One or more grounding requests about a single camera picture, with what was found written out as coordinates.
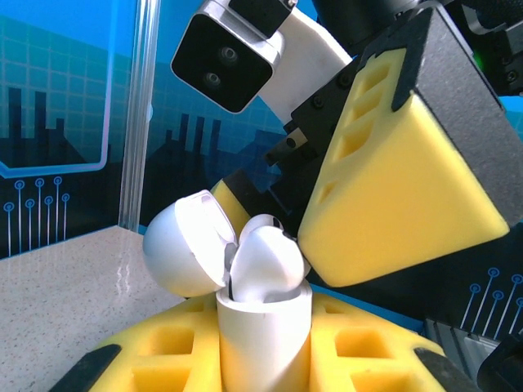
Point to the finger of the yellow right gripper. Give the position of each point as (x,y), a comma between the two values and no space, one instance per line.
(245,192)
(408,196)

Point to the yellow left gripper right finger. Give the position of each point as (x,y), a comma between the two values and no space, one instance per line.
(367,359)

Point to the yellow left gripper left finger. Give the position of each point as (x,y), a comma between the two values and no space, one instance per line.
(163,359)

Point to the white earbud charging case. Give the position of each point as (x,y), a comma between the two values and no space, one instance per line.
(261,347)

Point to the white plastic piece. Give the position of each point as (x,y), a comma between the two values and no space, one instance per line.
(220,69)

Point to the white right camera bracket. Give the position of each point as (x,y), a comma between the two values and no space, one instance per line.
(310,57)

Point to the aluminium mounting rail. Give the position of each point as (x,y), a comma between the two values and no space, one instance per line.
(453,339)

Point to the aluminium frame post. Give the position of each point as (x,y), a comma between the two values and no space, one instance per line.
(139,122)

